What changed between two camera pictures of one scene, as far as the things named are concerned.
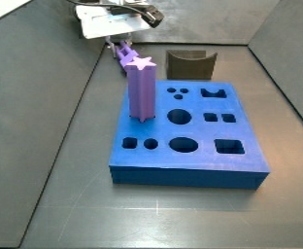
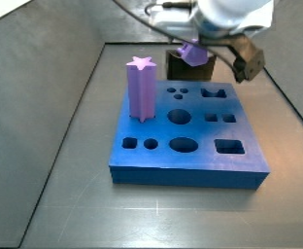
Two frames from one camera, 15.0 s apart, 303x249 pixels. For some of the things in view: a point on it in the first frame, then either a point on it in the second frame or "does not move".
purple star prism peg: [139, 80] does not move
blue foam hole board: [197, 144] does not move
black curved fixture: [189, 64] does not move
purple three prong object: [125, 53] -> [193, 53]
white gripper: [101, 22] -> [173, 17]
